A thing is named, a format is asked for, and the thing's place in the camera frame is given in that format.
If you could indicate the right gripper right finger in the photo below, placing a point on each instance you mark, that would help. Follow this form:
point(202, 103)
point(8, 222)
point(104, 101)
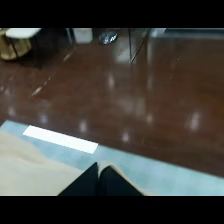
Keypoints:
point(115, 185)

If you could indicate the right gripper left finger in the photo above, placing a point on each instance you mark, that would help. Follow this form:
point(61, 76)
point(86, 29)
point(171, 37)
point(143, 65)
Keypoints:
point(87, 183)

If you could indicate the beige garment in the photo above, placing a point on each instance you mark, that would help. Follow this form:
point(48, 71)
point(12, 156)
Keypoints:
point(26, 173)

